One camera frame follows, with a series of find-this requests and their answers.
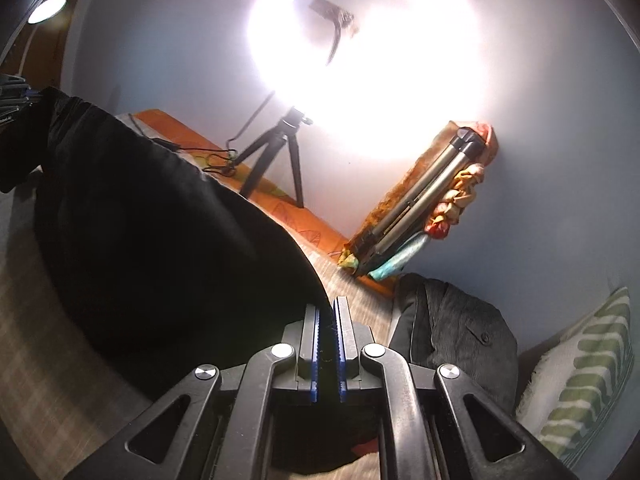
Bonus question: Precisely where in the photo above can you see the black pants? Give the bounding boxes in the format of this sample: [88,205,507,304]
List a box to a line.
[0,86,338,477]

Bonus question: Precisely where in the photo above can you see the dark grey folded clothes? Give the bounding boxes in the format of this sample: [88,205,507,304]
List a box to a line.
[390,274,518,413]

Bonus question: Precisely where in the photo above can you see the turquoise rolled cloth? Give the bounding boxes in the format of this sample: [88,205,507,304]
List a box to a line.
[368,232,431,282]

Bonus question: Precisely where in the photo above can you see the orange bed cover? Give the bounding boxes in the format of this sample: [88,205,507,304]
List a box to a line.
[122,110,395,298]

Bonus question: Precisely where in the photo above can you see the folded silver tripod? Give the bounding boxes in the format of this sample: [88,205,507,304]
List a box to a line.
[349,128,487,276]

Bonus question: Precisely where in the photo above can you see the orange patterned cloth bundle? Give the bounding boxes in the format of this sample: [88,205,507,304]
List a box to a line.
[337,120,500,276]

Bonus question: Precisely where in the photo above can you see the green striped pillow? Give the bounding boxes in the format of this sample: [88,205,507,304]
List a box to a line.
[516,287,636,469]

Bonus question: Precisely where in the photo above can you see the black mini tripod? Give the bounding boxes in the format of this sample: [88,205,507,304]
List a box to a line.
[232,107,314,209]

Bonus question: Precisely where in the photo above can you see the round desk lamp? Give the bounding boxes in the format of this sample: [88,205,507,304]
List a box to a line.
[27,0,67,25]

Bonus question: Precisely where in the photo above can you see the black power cable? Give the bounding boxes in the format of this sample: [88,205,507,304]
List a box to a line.
[128,91,277,179]

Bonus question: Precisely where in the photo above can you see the bright ring light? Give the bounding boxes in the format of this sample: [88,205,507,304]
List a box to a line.
[245,0,495,162]

